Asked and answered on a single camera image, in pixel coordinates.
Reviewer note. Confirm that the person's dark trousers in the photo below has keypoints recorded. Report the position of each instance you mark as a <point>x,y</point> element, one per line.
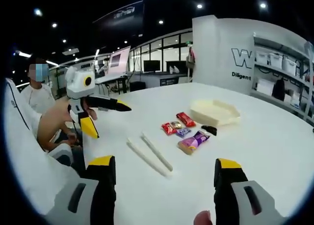
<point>77,156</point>

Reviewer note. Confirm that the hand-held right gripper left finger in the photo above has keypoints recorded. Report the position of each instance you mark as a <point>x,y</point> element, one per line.
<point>103,200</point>

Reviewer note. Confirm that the cream container tray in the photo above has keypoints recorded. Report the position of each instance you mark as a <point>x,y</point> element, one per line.
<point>216,112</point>

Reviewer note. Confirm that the person's right hand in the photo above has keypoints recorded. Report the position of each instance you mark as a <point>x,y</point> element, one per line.
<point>203,218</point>

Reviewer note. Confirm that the white partition panel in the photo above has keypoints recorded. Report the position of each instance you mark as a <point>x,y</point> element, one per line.
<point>218,55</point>

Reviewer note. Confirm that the small red food packet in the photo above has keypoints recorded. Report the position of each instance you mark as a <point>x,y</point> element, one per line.
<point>168,129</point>

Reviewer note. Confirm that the pink display screen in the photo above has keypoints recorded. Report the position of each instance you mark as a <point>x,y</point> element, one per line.
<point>119,61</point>

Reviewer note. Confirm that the small brown food packet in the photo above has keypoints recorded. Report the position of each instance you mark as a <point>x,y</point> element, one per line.
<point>175,124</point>

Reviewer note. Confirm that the person's left hand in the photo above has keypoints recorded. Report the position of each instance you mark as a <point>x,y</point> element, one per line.
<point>92,113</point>

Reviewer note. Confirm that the white plastic bag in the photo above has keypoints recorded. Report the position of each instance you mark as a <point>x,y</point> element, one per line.
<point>174,69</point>

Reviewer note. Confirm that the small purple food packet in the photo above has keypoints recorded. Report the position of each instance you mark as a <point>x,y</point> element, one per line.
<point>184,132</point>

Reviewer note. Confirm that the black monitor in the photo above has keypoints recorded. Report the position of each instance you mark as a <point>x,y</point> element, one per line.
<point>152,66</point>

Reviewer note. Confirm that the black backpack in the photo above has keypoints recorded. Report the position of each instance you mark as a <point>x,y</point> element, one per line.
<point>279,90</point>

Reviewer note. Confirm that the white food tongs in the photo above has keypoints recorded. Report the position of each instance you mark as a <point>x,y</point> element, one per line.
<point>150,153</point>

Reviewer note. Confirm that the hanging bag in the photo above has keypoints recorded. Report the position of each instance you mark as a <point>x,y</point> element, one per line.
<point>191,58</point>

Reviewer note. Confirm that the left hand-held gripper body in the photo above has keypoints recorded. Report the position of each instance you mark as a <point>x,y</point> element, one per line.
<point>78,83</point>

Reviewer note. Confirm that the dark counter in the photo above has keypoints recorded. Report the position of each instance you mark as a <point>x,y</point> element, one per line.
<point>162,80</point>

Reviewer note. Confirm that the black food packet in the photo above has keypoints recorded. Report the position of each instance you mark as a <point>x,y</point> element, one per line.
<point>210,130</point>

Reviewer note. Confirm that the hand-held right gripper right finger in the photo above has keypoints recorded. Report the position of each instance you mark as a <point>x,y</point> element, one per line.
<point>228,200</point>

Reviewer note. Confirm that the black chair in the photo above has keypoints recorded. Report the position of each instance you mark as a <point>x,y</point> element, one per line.
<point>138,86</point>

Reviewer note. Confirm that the large purple bread food packet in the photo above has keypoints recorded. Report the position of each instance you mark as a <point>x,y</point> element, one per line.
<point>193,142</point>

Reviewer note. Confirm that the dark hanging banner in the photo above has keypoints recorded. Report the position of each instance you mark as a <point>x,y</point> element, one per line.
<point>122,16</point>

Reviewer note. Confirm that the white table with black legs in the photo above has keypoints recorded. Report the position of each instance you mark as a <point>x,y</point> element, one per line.
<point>110,79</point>

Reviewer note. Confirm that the flat white box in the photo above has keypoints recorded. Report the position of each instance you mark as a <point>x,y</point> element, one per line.
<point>264,86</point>

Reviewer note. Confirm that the white storage box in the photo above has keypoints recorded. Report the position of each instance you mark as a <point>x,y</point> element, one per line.
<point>276,61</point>
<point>263,58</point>
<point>290,65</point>

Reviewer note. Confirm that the grey shelf rack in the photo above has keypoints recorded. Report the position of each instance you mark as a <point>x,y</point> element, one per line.
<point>304,87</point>

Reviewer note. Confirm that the long red food packet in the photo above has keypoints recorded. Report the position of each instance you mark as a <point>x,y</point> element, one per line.
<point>186,119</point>

